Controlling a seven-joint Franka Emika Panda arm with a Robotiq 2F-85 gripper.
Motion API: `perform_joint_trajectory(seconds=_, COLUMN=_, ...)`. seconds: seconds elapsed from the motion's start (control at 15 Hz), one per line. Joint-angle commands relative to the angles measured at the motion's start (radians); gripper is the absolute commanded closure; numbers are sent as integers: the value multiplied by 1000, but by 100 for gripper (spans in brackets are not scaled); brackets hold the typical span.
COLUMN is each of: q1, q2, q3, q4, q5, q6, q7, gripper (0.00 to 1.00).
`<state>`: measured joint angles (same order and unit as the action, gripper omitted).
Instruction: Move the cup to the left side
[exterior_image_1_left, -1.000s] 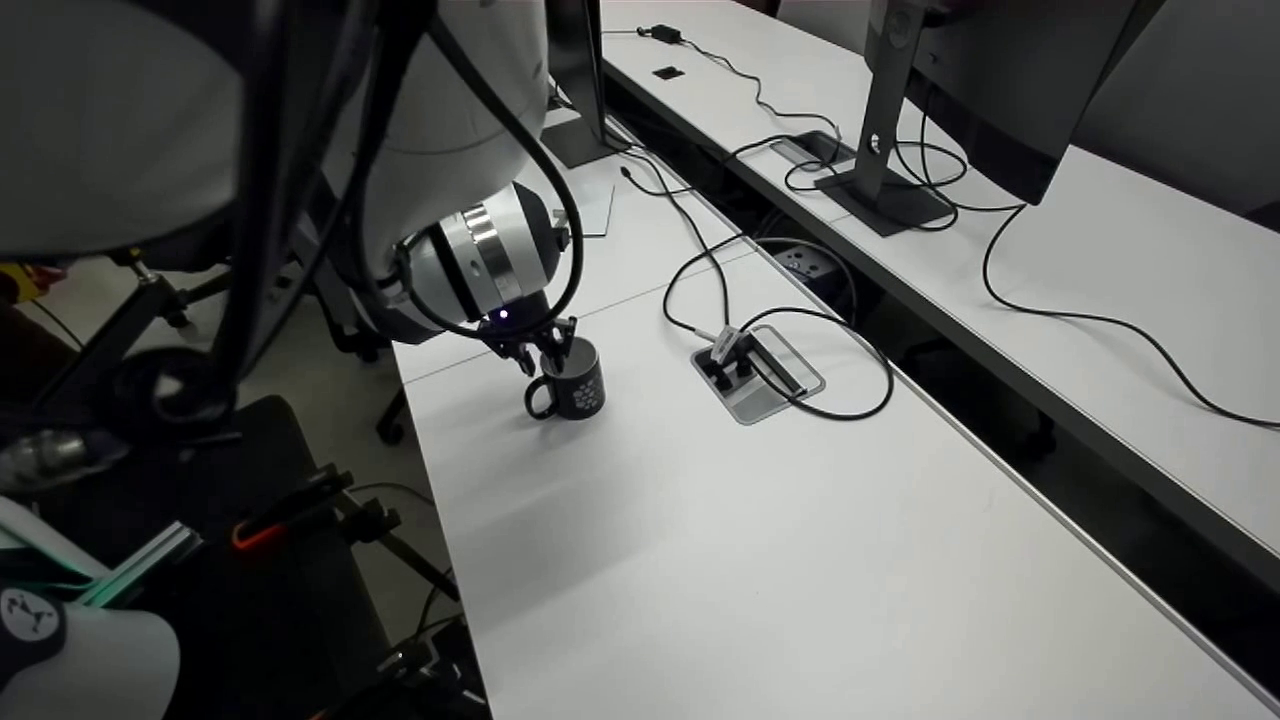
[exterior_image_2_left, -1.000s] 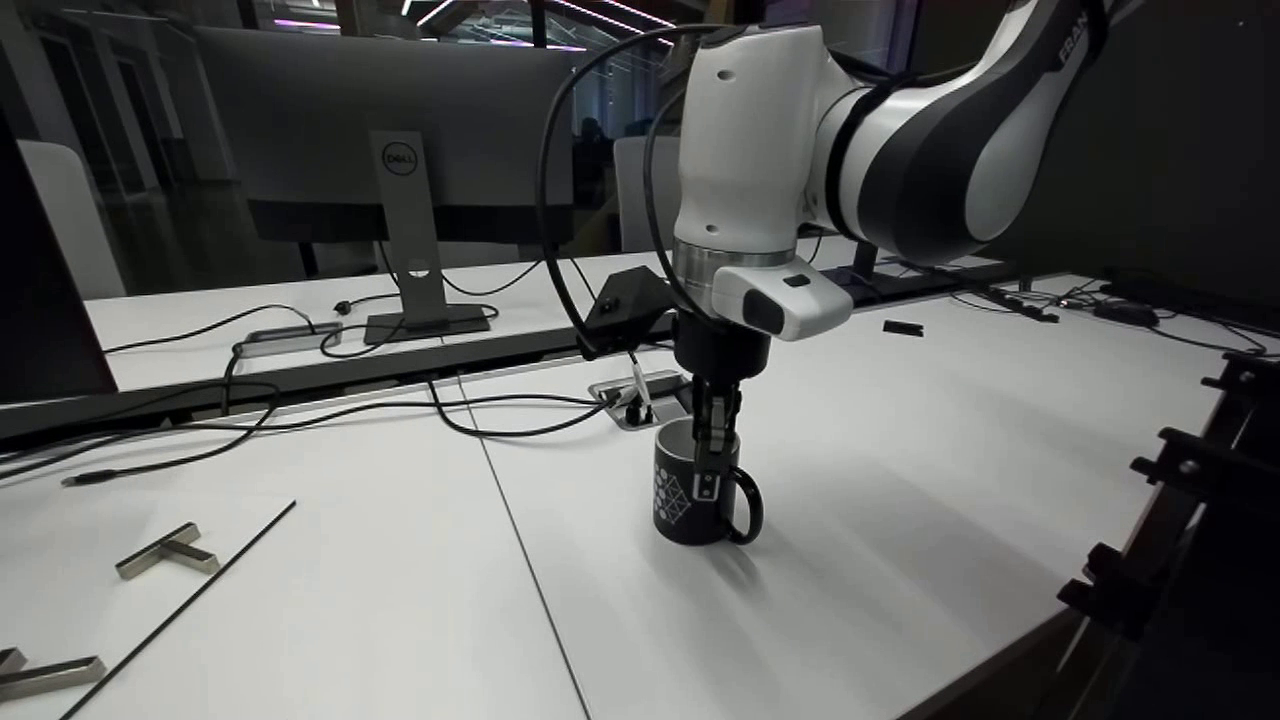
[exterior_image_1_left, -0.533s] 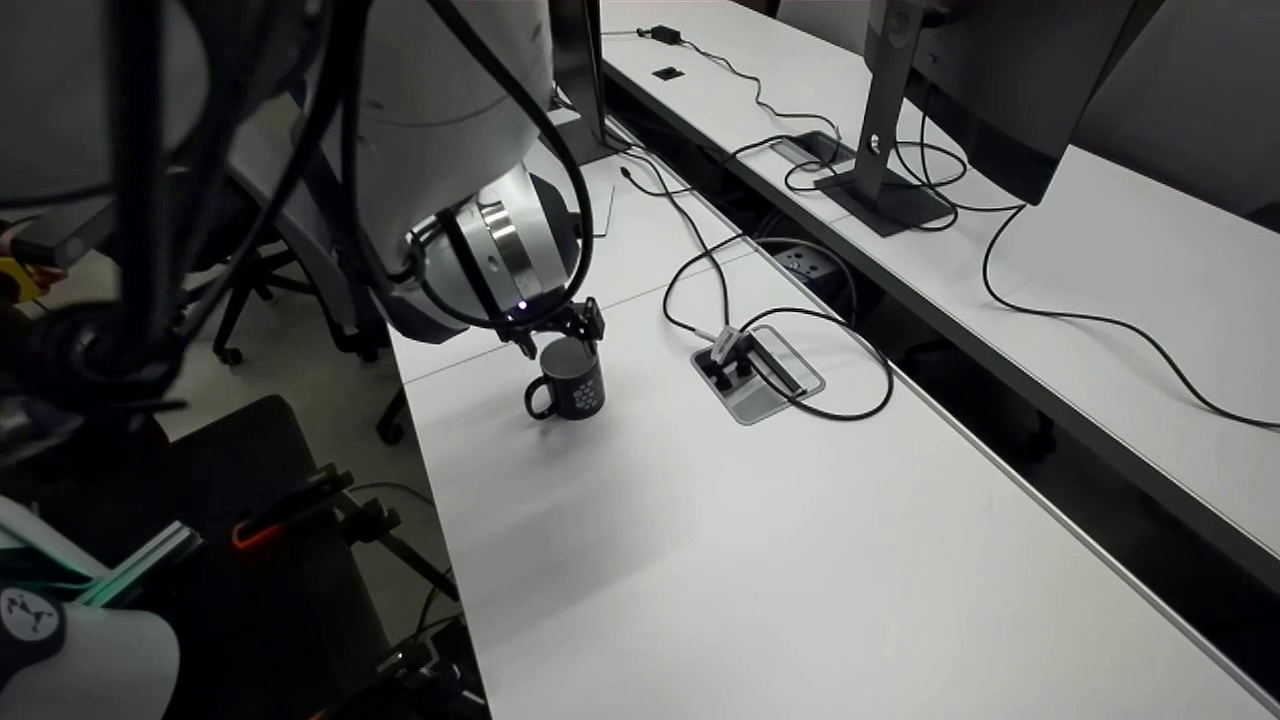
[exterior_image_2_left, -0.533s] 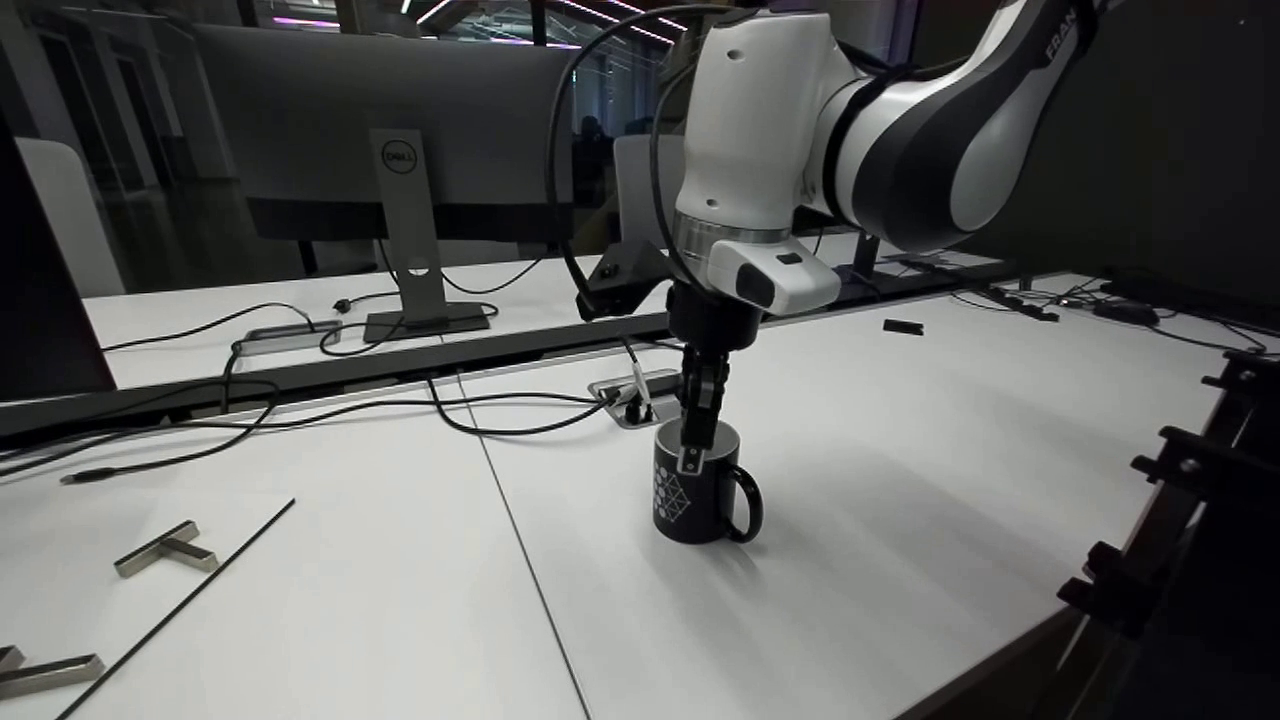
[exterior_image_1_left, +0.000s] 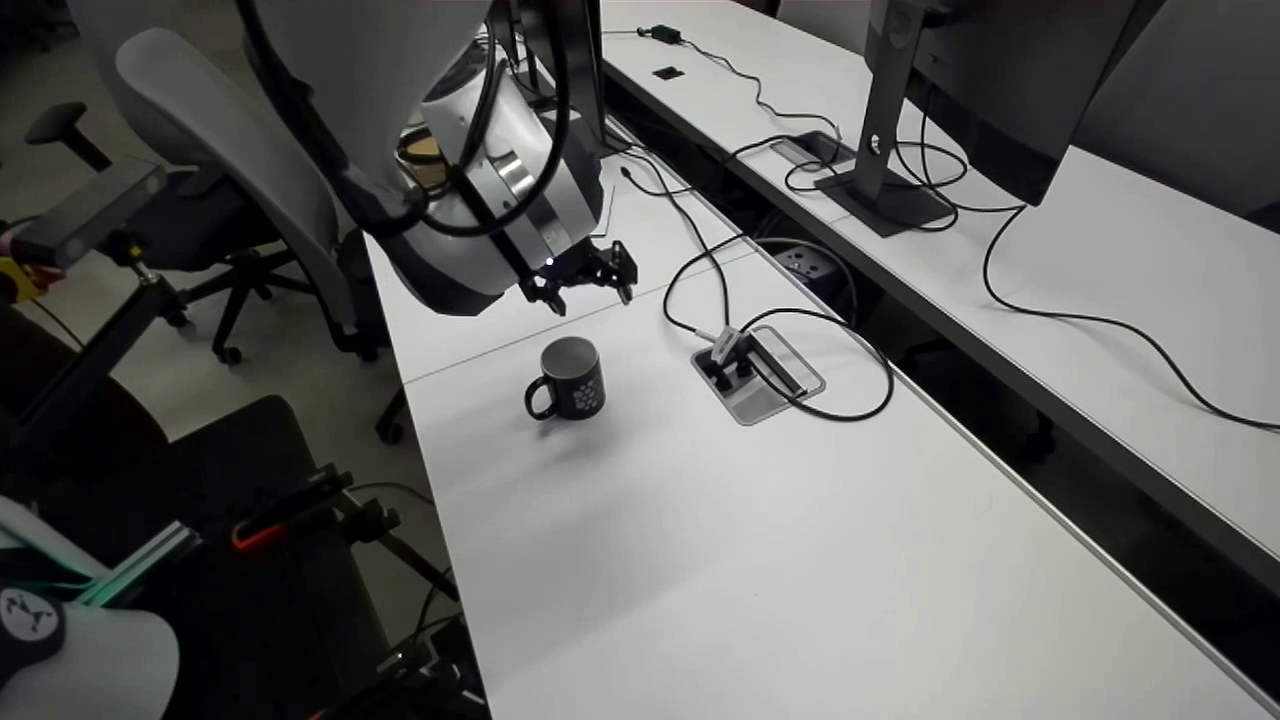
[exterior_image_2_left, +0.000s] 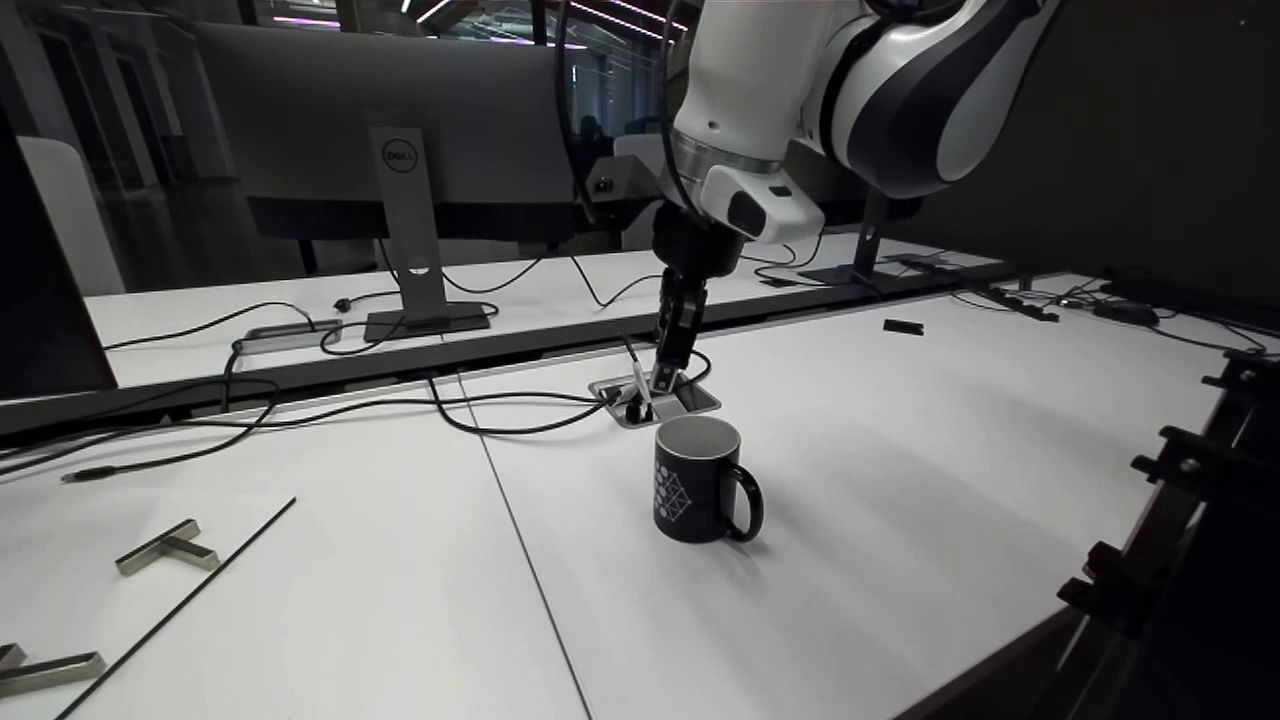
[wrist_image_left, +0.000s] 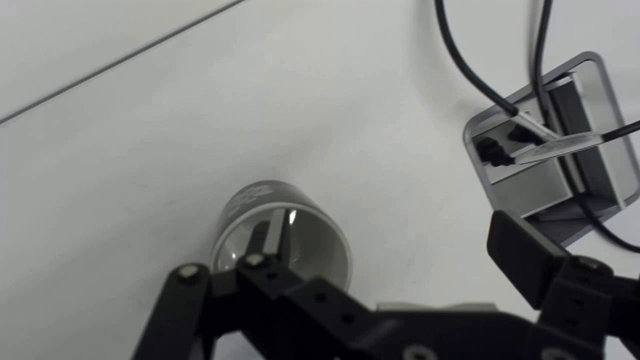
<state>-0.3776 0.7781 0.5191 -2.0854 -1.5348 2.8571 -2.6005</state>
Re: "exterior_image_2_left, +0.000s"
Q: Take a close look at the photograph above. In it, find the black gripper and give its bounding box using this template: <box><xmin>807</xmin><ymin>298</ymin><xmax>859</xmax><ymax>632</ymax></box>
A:
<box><xmin>650</xmin><ymin>211</ymin><xmax>744</xmax><ymax>401</ymax></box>

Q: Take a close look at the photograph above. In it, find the black patterned mug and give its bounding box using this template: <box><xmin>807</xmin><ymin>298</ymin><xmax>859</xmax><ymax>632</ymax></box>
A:
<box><xmin>650</xmin><ymin>411</ymin><xmax>770</xmax><ymax>547</ymax></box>

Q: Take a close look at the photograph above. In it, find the silver Dell monitor stand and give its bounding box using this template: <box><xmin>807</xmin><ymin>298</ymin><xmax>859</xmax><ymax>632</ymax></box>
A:
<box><xmin>361</xmin><ymin>122</ymin><xmax>495</xmax><ymax>344</ymax></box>

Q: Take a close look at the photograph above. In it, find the black docking box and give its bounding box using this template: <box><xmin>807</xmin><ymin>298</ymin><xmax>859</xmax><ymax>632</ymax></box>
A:
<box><xmin>236</xmin><ymin>315</ymin><xmax>351</xmax><ymax>354</ymax></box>

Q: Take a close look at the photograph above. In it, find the dark Dell monitor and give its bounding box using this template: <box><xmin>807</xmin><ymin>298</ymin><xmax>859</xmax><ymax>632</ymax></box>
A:
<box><xmin>192</xmin><ymin>17</ymin><xmax>592</xmax><ymax>246</ymax></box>

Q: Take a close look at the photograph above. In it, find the thin black rod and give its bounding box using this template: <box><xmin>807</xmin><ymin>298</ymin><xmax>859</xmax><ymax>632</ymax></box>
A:
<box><xmin>51</xmin><ymin>493</ymin><xmax>302</xmax><ymax>720</ymax></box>

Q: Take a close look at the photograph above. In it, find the black cable with silver plug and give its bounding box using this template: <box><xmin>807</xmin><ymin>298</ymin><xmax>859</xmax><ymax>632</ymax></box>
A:
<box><xmin>426</xmin><ymin>337</ymin><xmax>717</xmax><ymax>445</ymax></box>

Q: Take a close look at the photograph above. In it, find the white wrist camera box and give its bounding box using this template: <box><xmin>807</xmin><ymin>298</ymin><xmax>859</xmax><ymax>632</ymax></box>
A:
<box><xmin>694</xmin><ymin>157</ymin><xmax>834</xmax><ymax>251</ymax></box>

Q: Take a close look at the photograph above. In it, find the black device with cables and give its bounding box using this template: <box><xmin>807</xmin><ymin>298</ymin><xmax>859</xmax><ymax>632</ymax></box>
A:
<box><xmin>979</xmin><ymin>278</ymin><xmax>1169</xmax><ymax>333</ymax></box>

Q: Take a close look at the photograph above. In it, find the long black cable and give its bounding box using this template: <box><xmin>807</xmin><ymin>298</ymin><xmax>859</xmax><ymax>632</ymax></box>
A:
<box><xmin>56</xmin><ymin>382</ymin><xmax>605</xmax><ymax>488</ymax></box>

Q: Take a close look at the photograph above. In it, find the black metal frame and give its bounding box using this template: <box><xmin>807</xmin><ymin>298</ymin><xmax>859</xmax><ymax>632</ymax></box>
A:
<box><xmin>1054</xmin><ymin>341</ymin><xmax>1280</xmax><ymax>720</ymax></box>

